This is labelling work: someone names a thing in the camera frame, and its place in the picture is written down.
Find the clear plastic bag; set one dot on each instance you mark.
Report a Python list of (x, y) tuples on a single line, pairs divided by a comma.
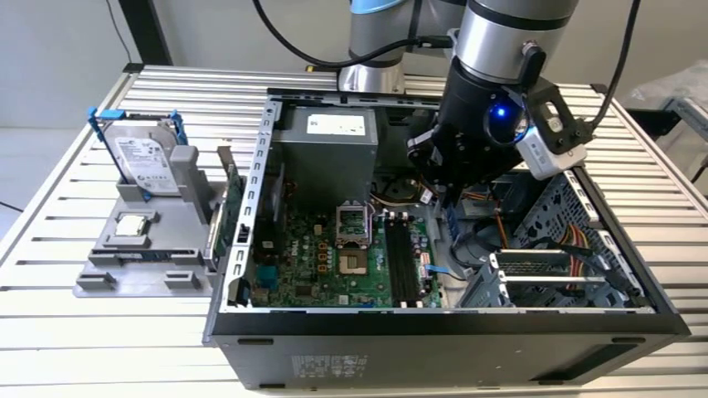
[(686, 83)]

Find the CPU socket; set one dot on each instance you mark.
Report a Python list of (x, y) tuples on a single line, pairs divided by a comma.
[(354, 262)]

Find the black and grey PC case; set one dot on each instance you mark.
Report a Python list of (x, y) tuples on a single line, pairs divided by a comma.
[(387, 356)]

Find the silver CPU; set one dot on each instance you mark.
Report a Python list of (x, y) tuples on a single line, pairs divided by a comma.
[(130, 225)]

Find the black case fan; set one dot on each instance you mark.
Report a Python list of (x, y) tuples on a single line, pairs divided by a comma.
[(276, 195)]

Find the blue disk carrier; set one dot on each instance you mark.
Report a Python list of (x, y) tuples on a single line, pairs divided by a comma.
[(111, 113)]

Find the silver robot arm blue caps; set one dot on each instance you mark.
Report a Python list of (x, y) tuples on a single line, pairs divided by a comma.
[(498, 41)]

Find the black wrist connector plug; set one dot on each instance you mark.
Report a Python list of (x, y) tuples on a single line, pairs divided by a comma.
[(534, 62)]

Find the teal port connector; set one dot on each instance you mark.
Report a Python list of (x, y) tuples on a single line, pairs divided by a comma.
[(266, 277)]

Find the thin metal locking lever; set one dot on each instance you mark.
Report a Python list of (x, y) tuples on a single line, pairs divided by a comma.
[(372, 226)]

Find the grey power supply unit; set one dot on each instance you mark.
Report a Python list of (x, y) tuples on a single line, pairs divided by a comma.
[(327, 166)]

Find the green graphics card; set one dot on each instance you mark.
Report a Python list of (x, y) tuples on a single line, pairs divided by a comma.
[(236, 199)]

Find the green motherboard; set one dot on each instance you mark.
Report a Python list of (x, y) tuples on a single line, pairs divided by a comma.
[(354, 290)]

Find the silver hard disk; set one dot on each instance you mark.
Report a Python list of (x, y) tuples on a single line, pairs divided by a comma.
[(140, 161)]

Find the grey parts rack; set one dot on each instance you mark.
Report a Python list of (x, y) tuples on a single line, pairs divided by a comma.
[(176, 240)]

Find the grey perforated disk bay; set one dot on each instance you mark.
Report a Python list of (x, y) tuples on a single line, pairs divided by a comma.
[(531, 265)]

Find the black camera bracket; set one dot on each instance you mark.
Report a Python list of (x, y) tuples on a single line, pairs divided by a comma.
[(539, 93)]

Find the yellow and black plug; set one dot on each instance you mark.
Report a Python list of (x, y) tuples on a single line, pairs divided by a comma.
[(311, 68)]

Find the black frame post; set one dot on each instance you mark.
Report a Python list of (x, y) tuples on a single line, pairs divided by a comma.
[(147, 33)]

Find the black RAM slot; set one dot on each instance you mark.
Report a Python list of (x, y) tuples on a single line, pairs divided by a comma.
[(394, 259), (407, 259), (414, 259), (400, 259)]

